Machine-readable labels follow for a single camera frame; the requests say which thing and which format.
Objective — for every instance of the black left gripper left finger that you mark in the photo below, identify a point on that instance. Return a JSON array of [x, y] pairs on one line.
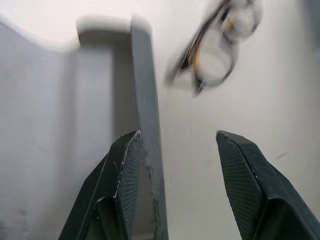
[[107, 190]]

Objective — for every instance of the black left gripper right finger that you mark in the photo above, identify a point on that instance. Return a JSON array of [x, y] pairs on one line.
[[262, 190]]

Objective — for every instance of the grey glasses case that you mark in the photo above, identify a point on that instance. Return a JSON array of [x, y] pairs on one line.
[[50, 100]]

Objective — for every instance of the tortoiseshell clear-lens eyeglasses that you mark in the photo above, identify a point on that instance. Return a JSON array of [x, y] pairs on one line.
[[199, 85]]

